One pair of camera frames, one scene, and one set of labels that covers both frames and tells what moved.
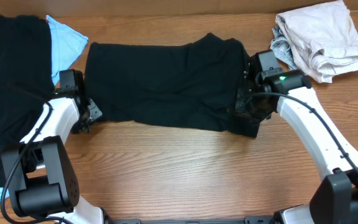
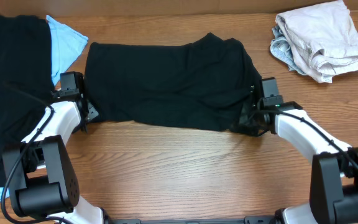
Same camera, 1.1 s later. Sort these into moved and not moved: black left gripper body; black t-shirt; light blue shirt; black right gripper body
Moved: black right gripper body
Not moved: black left gripper body; black t-shirt; light blue shirt
